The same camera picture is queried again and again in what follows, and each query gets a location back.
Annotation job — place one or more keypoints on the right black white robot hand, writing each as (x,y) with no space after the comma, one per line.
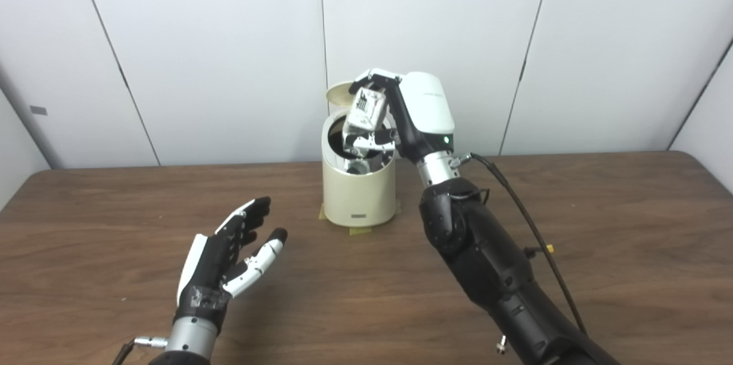
(426,113)

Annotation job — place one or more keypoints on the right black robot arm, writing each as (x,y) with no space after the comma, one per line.
(498,273)

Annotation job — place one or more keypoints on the cream-colored cylindrical bin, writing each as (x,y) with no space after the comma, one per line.
(358,199)

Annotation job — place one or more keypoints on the white green milk carton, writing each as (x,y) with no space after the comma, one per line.
(366,116)

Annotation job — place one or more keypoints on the cream round bin lid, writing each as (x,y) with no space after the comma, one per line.
(338,93)

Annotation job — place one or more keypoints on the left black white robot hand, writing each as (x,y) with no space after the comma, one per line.
(217,262)

